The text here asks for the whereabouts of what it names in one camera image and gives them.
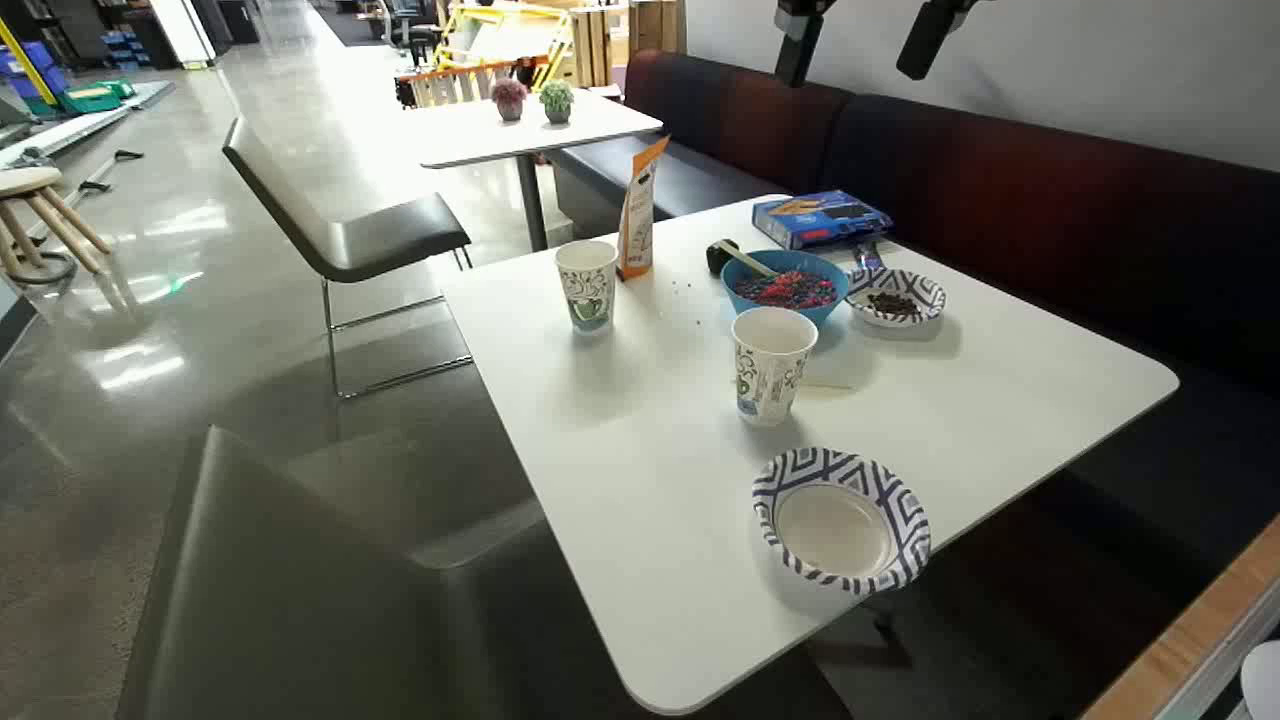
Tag patterned white paper cup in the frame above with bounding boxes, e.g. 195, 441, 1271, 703
729, 302, 823, 433
554, 236, 624, 341

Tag pale stick in bowl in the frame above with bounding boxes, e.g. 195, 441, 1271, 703
723, 242, 794, 285

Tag blue plastic bowl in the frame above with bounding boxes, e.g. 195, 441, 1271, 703
717, 242, 856, 329

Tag patterned paper bowl with raisins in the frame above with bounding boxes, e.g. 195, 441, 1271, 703
846, 265, 952, 334

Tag empty patterned paper bowl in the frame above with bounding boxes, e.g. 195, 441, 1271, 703
747, 444, 936, 600

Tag blue cardboard box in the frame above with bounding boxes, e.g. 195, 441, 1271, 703
747, 189, 898, 254

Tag dark bench seat cushion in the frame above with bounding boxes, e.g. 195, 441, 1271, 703
554, 128, 783, 223
932, 355, 1280, 720

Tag wooden crate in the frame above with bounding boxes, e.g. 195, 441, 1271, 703
570, 0, 691, 93

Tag dark bench backrest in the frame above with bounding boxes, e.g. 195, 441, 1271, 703
620, 49, 1280, 402

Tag green pot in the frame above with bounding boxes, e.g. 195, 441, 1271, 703
538, 74, 581, 132

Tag small white table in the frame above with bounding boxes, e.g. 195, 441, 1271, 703
402, 89, 670, 254

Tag maroon pot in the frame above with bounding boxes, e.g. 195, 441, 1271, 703
489, 73, 533, 128

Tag wooden slatted chair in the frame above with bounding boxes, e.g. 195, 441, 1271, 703
394, 56, 516, 113

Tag black seat metal chair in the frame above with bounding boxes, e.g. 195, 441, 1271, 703
221, 113, 477, 402

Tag white upright panel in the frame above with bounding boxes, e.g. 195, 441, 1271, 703
143, 0, 221, 73

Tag wooden ledge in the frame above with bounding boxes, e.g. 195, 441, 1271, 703
1078, 515, 1280, 720

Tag green floor object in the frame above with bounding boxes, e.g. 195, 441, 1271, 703
55, 74, 137, 114

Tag long white planks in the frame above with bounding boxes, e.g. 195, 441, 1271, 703
0, 79, 175, 172

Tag white rounded object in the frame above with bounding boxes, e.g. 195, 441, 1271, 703
1237, 636, 1280, 720

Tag grey upholstered chair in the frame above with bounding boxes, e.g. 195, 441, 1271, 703
118, 424, 631, 720

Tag wooden stool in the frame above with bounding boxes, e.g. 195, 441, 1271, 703
0, 163, 137, 302

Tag yellow frame structure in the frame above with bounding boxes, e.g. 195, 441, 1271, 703
431, 0, 575, 73

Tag grey metal rail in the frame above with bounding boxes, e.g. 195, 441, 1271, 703
1156, 583, 1280, 720

